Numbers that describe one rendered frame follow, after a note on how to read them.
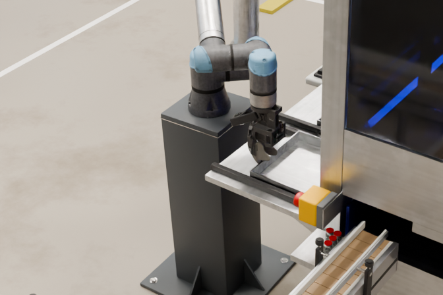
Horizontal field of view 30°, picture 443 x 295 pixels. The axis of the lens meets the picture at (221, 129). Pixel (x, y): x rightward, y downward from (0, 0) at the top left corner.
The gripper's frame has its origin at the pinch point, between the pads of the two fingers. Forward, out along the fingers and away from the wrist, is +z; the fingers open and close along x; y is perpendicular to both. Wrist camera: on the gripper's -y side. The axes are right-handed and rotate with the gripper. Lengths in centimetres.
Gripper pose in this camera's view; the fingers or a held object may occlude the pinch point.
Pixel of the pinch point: (258, 159)
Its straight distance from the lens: 240.9
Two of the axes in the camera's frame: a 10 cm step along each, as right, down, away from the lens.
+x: 6.1, -4.5, 6.5
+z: 0.4, 8.4, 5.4
